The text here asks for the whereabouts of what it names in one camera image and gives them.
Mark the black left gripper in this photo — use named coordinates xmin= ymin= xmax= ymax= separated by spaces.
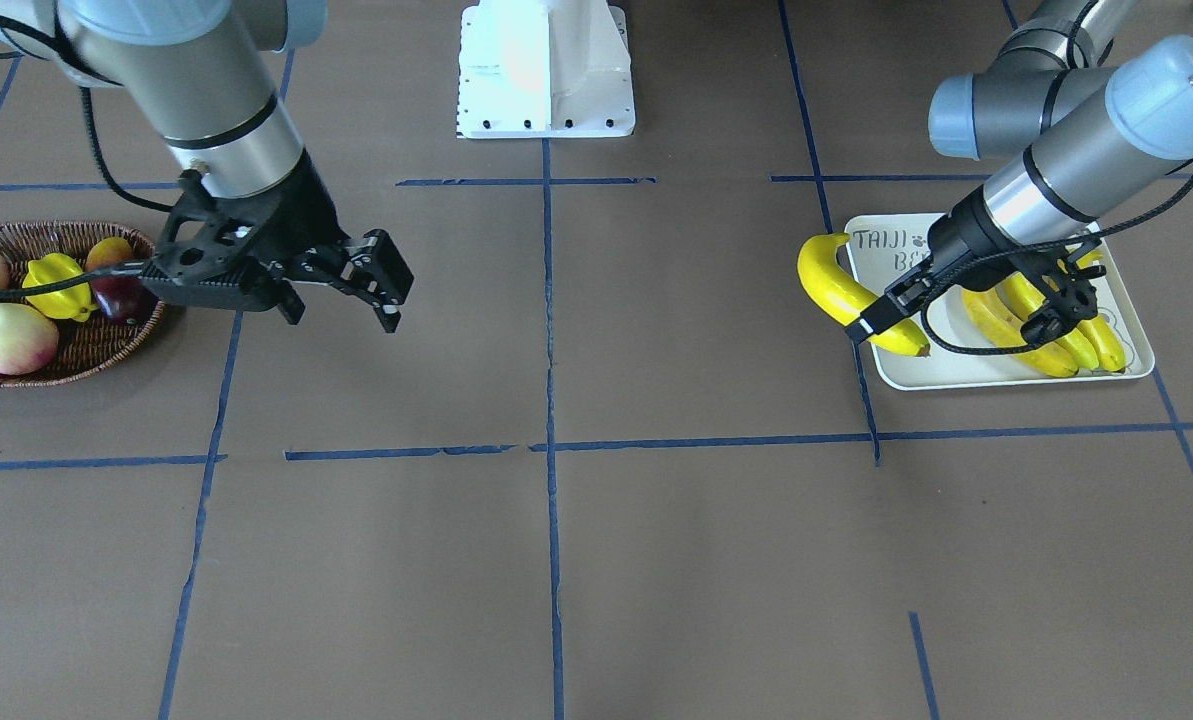
xmin=843 ymin=190 xmax=1098 ymax=346

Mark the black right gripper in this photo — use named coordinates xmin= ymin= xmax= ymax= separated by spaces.
xmin=206 ymin=151 xmax=414 ymax=334

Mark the yellow banana basket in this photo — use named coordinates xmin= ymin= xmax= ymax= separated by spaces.
xmin=796 ymin=232 xmax=931 ymax=356
xmin=960 ymin=290 xmax=1078 ymax=378

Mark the yellow banana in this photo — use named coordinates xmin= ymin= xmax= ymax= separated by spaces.
xmin=997 ymin=273 xmax=1099 ymax=377

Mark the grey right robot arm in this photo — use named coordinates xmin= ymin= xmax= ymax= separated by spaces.
xmin=0 ymin=1 xmax=413 ymax=333

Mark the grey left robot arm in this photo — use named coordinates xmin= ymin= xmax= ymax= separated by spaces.
xmin=843 ymin=1 xmax=1193 ymax=350

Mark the brown wicker basket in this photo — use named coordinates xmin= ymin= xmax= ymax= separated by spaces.
xmin=0 ymin=221 xmax=165 ymax=387

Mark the white bear print tray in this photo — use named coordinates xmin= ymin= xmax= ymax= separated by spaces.
xmin=843 ymin=212 xmax=1156 ymax=391

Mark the dark red mango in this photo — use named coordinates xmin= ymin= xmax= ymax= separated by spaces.
xmin=84 ymin=236 xmax=157 ymax=325

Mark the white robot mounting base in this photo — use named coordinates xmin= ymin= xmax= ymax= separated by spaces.
xmin=456 ymin=1 xmax=637 ymax=139

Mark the yellow star fruit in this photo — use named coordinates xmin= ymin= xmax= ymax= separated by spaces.
xmin=21 ymin=253 xmax=97 ymax=323

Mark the pale yellow apple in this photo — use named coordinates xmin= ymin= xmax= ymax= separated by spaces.
xmin=0 ymin=304 xmax=60 ymax=375

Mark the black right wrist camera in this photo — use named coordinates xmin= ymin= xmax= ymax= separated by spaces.
xmin=136 ymin=169 xmax=305 ymax=324

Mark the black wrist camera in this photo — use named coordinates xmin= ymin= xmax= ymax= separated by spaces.
xmin=136 ymin=169 xmax=305 ymax=324
xmin=1015 ymin=240 xmax=1105 ymax=347

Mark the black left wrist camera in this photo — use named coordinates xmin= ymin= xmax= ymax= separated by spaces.
xmin=1015 ymin=240 xmax=1105 ymax=347

